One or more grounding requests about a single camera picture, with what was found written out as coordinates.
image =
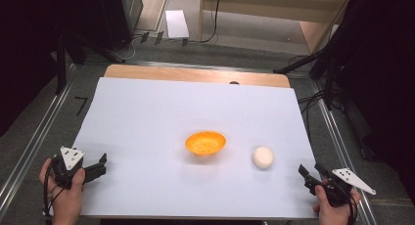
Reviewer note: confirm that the light wooden shelf unit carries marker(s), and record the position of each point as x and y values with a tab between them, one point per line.
277	9

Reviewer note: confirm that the small dark knob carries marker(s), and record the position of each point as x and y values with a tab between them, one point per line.
234	82

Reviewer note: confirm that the person's right hand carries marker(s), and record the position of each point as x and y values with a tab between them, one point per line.
336	215

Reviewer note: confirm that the wooden table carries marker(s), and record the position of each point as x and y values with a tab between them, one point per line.
182	74

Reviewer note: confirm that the black metal stand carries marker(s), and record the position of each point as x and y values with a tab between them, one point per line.
61	65
329	84

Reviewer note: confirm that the orange plastic bowl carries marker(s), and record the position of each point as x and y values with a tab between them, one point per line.
205	143

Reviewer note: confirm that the black tape strip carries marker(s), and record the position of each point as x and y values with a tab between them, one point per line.
185	42
145	37
159	38

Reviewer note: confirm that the person's left hand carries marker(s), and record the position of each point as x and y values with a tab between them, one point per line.
67	202

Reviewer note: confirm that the black cabinet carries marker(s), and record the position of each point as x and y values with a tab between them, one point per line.
120	16

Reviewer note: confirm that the dark curtain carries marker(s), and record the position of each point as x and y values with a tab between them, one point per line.
385	71
26	39

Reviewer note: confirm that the metal floor rail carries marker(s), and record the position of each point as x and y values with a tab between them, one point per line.
336	137
36	133

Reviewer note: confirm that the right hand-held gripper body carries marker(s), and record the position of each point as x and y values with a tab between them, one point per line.
339	190

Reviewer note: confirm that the white round ball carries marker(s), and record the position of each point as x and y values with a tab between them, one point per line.
263	157

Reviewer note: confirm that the black angled tape mark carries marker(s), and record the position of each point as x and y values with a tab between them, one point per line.
81	104

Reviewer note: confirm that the white table sheet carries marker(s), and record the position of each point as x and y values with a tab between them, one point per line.
163	120

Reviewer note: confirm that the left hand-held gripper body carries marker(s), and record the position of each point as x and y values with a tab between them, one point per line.
70	158

